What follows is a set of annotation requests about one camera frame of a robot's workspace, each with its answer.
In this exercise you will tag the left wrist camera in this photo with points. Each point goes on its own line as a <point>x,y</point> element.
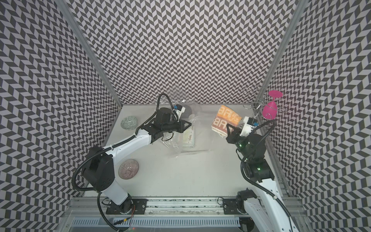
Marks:
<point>179,110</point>

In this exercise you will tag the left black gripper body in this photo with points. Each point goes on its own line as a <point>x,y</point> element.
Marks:
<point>175,126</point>

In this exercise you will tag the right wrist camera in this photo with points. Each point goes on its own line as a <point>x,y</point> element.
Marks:
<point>249,124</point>

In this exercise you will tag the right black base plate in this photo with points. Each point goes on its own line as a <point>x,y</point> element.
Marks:
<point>230,208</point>

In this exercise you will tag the grey towel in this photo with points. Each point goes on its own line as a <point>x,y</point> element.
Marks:
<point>190,111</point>

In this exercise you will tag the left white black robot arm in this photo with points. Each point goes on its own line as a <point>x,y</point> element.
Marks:
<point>97,172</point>

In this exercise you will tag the chrome wire glass rack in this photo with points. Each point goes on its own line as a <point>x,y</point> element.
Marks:
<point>258,104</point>

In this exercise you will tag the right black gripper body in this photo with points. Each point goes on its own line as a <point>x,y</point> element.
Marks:
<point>240,145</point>

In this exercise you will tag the green patterned small bowl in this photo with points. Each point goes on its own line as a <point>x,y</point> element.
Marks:
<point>129,123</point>

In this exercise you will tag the clear plastic vacuum bag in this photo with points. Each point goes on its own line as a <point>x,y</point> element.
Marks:
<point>199,137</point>

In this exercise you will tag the aluminium mounting rail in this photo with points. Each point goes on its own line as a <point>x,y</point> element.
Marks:
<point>178,206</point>

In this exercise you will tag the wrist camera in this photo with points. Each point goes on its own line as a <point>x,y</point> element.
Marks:
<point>179,110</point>
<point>249,124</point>

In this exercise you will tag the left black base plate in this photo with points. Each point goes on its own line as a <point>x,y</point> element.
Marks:
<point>130,206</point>

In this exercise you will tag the pink plastic wine glass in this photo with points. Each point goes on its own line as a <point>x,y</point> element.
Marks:
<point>270,110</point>

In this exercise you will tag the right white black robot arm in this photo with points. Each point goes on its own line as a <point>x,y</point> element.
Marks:
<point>263,202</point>

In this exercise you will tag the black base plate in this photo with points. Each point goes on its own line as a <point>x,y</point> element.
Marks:
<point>230,208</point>
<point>130,206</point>

